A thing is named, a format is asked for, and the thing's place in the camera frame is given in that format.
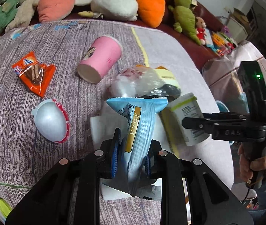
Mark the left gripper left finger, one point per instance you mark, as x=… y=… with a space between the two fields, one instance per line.
x=110 y=148

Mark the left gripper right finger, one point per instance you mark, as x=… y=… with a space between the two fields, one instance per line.
x=151 y=161

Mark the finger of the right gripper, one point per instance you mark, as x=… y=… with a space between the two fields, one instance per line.
x=196 y=122

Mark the white yogurt tub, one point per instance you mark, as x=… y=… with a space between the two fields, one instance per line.
x=177 y=118

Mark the light blue snack packet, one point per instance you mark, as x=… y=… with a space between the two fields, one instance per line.
x=141 y=116

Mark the clear plastic bag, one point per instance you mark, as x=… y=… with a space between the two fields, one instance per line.
x=141 y=81

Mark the pink paper cup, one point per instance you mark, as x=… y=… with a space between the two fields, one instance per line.
x=99 y=59

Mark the orange wafer wrapper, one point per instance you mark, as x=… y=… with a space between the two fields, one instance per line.
x=34 y=75

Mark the blue trash bin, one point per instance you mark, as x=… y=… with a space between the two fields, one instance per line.
x=222 y=107

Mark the right hand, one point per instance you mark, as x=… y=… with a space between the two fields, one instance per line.
x=247 y=168

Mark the plaid pink grey blanket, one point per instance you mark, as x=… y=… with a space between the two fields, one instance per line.
x=221 y=76

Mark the red teddy bear plush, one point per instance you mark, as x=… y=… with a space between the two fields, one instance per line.
x=201 y=30

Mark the olive green dinosaur plush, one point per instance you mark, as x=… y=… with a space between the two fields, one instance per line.
x=184 y=19

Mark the orange carrot plush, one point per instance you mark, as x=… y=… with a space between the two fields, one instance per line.
x=151 y=12

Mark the white duck plush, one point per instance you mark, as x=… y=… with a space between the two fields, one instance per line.
x=120 y=10

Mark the pink carrot plush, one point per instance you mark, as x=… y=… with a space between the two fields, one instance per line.
x=53 y=10

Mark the beige bunny plush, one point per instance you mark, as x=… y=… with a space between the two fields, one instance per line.
x=24 y=14

